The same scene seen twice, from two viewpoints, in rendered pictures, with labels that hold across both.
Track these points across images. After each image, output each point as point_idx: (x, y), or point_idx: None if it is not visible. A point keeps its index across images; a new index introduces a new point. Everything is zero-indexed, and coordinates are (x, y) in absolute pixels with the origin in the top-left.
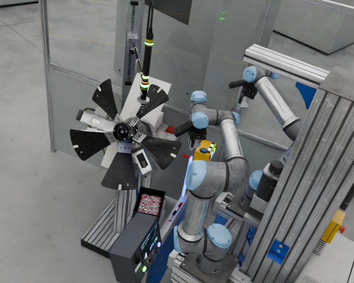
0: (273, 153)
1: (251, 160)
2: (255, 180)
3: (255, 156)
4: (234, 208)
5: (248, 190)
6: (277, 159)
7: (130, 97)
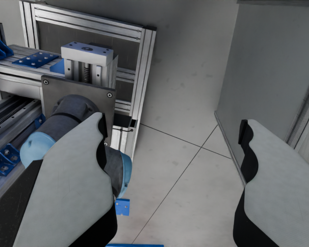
0: (289, 115)
1: (285, 67)
2: (21, 152)
3: (289, 76)
4: (49, 91)
5: (41, 125)
6: (280, 119)
7: None
